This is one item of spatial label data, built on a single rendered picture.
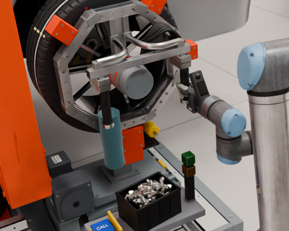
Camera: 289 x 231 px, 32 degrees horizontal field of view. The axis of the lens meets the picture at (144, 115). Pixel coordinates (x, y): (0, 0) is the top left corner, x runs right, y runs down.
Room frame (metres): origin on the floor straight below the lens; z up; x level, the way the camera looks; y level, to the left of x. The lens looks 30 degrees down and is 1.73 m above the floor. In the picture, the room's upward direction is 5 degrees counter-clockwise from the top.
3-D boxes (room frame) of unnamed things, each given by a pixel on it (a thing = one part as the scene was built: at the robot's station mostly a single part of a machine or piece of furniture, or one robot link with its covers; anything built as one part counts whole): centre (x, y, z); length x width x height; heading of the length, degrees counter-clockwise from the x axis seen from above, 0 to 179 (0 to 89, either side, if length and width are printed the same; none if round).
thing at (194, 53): (2.09, -0.20, 0.85); 0.09 x 0.08 x 0.07; 114
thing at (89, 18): (1.96, 0.08, 0.85); 0.54 x 0.07 x 0.54; 114
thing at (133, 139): (1.99, 0.10, 0.48); 0.16 x 0.12 x 0.17; 24
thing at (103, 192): (2.11, 0.15, 0.32); 0.40 x 0.30 x 0.28; 114
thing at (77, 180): (1.95, 0.42, 0.26); 0.42 x 0.18 x 0.35; 24
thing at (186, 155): (1.57, -0.15, 0.64); 0.04 x 0.04 x 0.04; 24
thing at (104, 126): (1.67, 0.14, 0.83); 0.04 x 0.04 x 0.16
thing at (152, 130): (2.10, 0.01, 0.51); 0.29 x 0.06 x 0.06; 24
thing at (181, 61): (1.84, -0.16, 0.93); 0.09 x 0.05 x 0.05; 24
